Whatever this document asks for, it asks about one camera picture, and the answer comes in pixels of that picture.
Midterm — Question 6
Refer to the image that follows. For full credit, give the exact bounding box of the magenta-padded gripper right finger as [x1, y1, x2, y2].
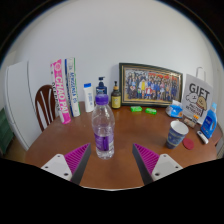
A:
[132, 143, 184, 186]

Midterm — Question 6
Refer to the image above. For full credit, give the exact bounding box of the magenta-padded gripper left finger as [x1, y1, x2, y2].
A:
[40, 143, 92, 186]

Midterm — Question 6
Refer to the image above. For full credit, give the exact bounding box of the clear water bottle purple cap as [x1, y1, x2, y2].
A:
[91, 93, 116, 160]

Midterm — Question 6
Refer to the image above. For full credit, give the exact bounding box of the blue and white paper cup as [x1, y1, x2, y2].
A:
[165, 119, 190, 150]

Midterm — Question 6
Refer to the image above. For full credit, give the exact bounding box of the flat round red coaster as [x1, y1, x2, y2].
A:
[182, 137, 195, 151]

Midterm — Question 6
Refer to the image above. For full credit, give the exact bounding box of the small beige snack packet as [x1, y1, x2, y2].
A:
[182, 114, 198, 129]

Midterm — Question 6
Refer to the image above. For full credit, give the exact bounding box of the white remote control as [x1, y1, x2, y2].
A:
[196, 130, 210, 145]

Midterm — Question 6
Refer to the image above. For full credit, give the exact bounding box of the white lotion bottle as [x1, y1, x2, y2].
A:
[83, 82, 95, 113]

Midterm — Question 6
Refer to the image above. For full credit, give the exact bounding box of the amber pump bottle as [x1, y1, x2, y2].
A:
[110, 80, 122, 110]

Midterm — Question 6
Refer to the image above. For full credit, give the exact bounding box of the tall pink box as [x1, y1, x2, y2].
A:
[49, 58, 72, 125]

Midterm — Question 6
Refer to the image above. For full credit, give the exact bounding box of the wooden chair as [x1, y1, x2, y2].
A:
[34, 84, 60, 132]

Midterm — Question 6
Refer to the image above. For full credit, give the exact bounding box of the tall green and white box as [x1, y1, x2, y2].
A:
[64, 57, 82, 118]

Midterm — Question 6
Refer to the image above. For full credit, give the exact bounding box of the blue detergent bottle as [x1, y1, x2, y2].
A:
[200, 102, 219, 140]

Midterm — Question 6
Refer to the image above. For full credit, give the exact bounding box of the framed group photo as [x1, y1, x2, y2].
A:
[118, 62, 184, 108]

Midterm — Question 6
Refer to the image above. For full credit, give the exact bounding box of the dark blue pump bottle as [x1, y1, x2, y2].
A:
[95, 76, 109, 101]

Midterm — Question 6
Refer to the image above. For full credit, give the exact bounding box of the white tall cabinet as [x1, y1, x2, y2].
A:
[3, 60, 43, 152]

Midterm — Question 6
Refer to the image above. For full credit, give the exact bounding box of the white paper gift bag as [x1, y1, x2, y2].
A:
[181, 66, 214, 126]

